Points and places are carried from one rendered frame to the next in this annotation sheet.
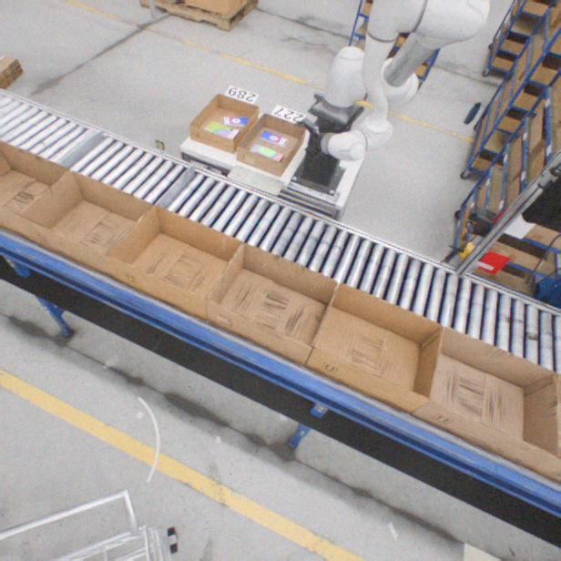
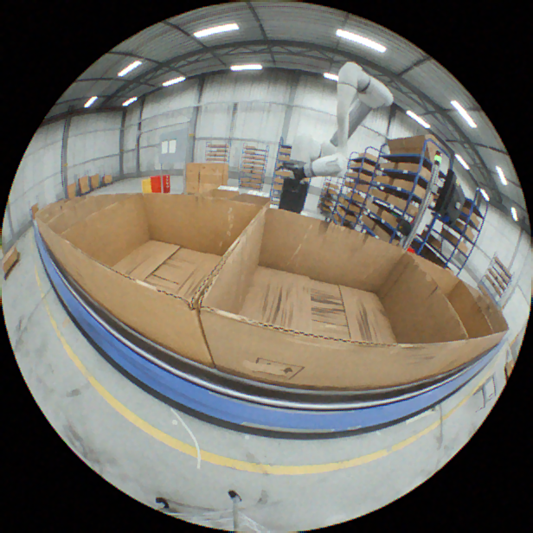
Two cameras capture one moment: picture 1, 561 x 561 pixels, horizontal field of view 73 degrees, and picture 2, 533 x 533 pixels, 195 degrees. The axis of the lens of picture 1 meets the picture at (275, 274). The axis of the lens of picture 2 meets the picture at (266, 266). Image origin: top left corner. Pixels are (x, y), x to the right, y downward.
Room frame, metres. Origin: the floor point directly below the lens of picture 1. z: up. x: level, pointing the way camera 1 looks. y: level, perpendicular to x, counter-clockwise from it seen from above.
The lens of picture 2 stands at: (0.57, 0.18, 1.14)
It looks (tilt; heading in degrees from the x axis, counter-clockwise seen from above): 36 degrees down; 350
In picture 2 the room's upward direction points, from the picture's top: 11 degrees clockwise
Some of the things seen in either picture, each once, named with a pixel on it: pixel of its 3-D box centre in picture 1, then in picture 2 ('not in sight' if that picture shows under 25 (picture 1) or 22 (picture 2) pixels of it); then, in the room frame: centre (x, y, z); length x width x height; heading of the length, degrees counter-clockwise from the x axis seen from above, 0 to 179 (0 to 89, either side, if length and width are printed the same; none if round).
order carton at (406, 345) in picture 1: (372, 346); (446, 317); (0.63, -0.39, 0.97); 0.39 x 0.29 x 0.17; 76
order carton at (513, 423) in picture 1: (482, 393); (475, 322); (0.54, -0.77, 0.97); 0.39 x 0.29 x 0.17; 76
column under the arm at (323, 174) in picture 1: (325, 151); (292, 200); (1.76, -0.13, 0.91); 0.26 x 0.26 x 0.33; 78
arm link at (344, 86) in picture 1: (348, 76); (305, 147); (1.76, -0.14, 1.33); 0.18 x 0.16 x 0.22; 92
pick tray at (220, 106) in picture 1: (225, 122); (218, 197); (2.00, 0.48, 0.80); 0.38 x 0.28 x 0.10; 169
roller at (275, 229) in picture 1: (268, 241); not in sight; (1.21, 0.07, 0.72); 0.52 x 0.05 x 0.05; 166
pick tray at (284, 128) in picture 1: (271, 143); (251, 203); (1.89, 0.18, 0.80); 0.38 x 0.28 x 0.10; 167
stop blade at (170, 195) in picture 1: (170, 195); not in sight; (1.35, 0.60, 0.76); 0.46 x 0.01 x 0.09; 166
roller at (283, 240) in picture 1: (280, 246); not in sight; (1.20, 0.01, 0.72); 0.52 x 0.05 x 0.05; 166
